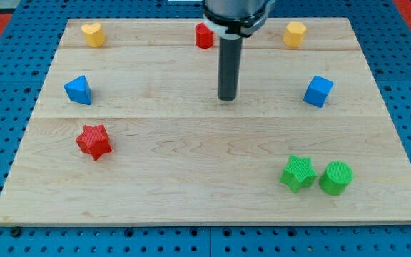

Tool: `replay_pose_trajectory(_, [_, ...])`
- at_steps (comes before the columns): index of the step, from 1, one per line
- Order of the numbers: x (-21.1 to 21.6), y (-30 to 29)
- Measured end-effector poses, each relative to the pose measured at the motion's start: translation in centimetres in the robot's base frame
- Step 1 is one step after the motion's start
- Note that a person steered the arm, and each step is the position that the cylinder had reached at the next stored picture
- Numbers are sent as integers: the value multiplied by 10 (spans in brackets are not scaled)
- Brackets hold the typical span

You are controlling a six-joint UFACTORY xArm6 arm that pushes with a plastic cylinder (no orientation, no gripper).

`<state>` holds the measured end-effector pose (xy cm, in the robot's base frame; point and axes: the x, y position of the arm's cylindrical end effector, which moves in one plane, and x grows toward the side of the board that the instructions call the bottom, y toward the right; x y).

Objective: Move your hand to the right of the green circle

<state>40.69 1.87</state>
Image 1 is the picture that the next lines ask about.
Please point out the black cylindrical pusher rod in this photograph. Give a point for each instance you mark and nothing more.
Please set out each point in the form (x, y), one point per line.
(228, 68)

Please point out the light wooden board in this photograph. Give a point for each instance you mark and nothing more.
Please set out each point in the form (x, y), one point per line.
(182, 157)

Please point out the yellow heart block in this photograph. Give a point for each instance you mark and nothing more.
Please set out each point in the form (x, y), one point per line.
(93, 34)

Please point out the green cylinder block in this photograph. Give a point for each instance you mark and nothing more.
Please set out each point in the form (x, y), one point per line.
(336, 177)

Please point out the red star block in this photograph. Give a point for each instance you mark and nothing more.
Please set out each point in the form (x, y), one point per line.
(94, 141)

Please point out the green star block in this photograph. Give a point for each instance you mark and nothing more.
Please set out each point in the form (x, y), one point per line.
(298, 173)

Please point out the yellow hexagon block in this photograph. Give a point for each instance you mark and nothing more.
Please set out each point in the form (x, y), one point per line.
(294, 34)

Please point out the blue triangle block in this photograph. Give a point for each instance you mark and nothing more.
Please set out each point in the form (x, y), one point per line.
(78, 90)

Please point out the blue cube block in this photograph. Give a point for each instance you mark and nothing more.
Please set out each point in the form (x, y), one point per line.
(317, 91)

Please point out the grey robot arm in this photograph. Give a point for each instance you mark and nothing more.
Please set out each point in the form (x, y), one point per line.
(233, 21)

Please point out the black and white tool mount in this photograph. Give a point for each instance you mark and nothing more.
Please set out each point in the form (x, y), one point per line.
(233, 19)

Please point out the red cylinder block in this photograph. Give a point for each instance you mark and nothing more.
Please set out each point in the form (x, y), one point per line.
(204, 36)

